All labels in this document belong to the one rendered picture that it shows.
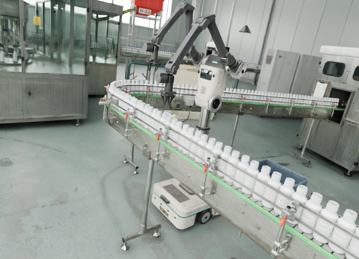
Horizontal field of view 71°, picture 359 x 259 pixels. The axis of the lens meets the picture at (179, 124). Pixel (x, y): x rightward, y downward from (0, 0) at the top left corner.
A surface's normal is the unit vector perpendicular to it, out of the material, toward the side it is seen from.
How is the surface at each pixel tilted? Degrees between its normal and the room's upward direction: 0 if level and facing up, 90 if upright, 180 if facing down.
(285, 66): 90
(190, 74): 90
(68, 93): 90
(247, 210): 90
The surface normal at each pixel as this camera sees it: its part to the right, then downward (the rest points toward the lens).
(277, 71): 0.32, 0.35
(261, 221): -0.78, 0.07
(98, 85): 0.61, 0.33
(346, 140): -0.93, -0.03
